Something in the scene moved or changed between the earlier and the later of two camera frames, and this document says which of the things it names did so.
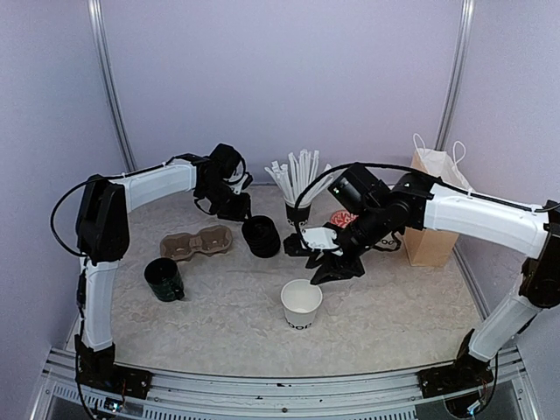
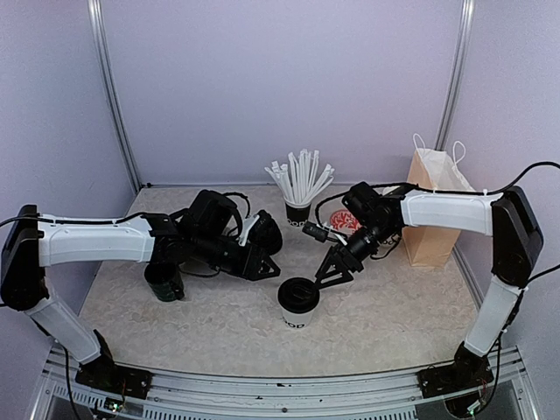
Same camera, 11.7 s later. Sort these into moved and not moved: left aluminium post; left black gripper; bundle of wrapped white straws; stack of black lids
Moved: left black gripper
Not moved: stack of black lids; bundle of wrapped white straws; left aluminium post
